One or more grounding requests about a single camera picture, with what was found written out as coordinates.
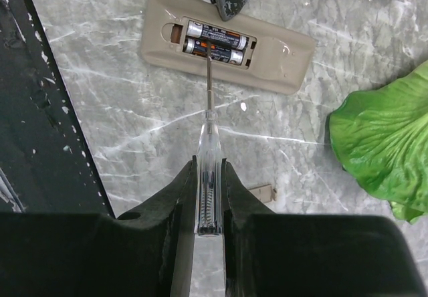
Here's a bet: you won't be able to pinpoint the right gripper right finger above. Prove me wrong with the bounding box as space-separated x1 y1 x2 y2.
221 161 425 296

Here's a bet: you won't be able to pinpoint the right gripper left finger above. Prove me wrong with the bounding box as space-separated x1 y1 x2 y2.
1 161 197 296

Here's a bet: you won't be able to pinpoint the beige battery cover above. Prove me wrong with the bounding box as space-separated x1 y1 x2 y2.
249 184 277 203

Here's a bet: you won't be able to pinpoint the white universal AC remote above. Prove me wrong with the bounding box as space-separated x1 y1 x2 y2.
141 0 316 94

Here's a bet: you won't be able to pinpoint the clear handled screwdriver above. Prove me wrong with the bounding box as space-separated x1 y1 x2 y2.
196 41 221 236

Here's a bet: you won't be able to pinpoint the black batteries in remote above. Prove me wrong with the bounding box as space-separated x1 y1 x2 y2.
183 20 249 66

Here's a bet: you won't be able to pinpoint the green napa cabbage half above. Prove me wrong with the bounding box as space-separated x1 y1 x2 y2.
328 62 427 223

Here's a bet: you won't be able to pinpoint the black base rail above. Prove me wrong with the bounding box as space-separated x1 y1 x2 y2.
1 0 113 215

